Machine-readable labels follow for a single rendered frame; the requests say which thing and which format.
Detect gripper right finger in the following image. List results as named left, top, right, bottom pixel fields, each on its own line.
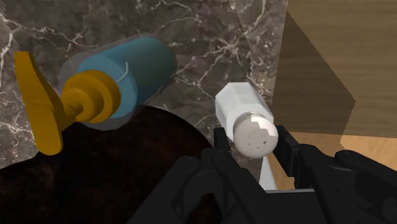
left=272, top=125, right=397, bottom=224

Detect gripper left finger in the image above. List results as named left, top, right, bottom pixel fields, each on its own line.
left=127, top=127, right=281, bottom=224

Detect white salt shaker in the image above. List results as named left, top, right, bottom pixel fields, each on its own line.
left=215, top=81, right=279, bottom=159

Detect blue soap dispenser, yellow pump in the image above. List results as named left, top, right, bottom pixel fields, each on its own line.
left=13, top=34, right=178, bottom=156

